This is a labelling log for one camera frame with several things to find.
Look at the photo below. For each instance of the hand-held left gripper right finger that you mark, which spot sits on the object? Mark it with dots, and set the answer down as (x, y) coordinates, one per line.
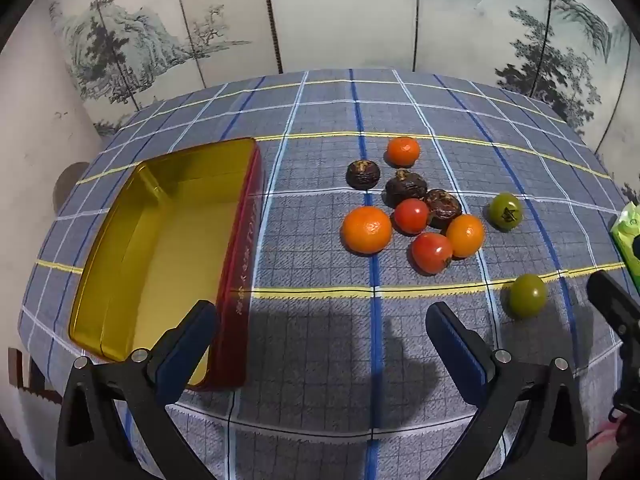
(457, 350)

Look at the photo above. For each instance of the dark brown water chestnut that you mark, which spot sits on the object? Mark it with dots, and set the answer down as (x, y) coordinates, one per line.
(363, 175)
(405, 189)
(444, 208)

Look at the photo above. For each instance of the landscape painted folding screen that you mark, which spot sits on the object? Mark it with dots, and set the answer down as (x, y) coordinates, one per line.
(340, 10)

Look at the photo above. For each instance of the red tomato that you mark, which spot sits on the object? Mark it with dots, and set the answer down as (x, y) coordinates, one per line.
(411, 216)
(430, 252)

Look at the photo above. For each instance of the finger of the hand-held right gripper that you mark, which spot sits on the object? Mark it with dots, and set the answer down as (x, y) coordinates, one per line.
(612, 297)

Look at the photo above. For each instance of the red and gold tin box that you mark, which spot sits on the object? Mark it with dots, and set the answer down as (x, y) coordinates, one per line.
(165, 240)

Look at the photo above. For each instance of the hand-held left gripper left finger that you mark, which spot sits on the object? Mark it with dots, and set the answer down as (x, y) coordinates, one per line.
(182, 355)

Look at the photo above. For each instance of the dark wooden frame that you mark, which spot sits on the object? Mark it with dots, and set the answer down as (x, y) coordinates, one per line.
(42, 394)

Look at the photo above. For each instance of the large mandarin orange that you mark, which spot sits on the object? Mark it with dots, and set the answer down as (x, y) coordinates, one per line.
(366, 230)

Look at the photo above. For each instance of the blue plaid tablecloth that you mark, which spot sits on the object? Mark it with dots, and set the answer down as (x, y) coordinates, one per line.
(310, 210)

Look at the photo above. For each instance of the green tomato with dark stem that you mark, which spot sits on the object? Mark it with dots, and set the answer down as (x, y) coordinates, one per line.
(505, 210)

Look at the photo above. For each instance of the green tissue packet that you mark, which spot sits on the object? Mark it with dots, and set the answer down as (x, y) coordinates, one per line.
(627, 225)

